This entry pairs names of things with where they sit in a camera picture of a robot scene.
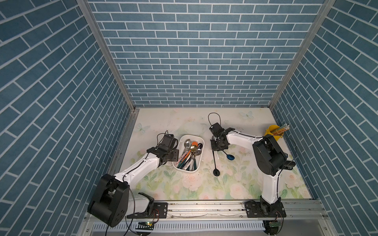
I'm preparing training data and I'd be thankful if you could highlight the blue green handled spoon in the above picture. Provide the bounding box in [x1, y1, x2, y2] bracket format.
[222, 150, 235, 161]

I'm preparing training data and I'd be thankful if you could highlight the silver spoon hello kitty handle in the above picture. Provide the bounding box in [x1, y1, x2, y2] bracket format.
[191, 143, 203, 171]

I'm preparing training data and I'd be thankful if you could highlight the silver spoon green marbled handle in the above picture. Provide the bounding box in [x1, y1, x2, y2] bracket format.
[175, 139, 192, 167]

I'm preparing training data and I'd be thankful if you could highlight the orange spoon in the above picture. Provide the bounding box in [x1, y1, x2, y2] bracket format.
[178, 141, 198, 168]

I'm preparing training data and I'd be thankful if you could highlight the white plastic storage box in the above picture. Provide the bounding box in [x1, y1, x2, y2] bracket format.
[173, 135, 205, 173]

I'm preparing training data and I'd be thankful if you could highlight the black spoon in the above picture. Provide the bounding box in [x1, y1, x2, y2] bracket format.
[212, 151, 220, 177]

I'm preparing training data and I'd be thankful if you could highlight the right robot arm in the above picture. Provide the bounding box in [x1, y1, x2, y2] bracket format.
[209, 123, 295, 218]

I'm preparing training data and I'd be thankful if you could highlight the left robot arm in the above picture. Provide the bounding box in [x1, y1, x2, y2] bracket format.
[87, 147, 179, 227]

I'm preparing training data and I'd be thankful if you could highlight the floral table mat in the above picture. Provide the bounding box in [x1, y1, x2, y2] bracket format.
[116, 108, 312, 201]

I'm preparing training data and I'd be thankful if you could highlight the yellow cup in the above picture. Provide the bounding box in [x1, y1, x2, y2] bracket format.
[265, 125, 281, 138]

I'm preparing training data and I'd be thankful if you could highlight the black stapler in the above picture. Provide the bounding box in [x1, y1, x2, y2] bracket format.
[283, 160, 296, 170]

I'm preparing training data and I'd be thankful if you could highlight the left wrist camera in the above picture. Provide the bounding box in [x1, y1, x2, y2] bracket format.
[157, 134, 177, 151]

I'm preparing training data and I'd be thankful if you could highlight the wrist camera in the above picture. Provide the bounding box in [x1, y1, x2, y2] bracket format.
[157, 134, 177, 151]
[209, 123, 225, 137]

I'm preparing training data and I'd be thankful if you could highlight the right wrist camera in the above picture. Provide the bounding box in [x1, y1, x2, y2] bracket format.
[209, 123, 225, 137]

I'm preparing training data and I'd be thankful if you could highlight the aluminium front rail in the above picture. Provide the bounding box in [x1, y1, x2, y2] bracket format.
[84, 200, 330, 222]

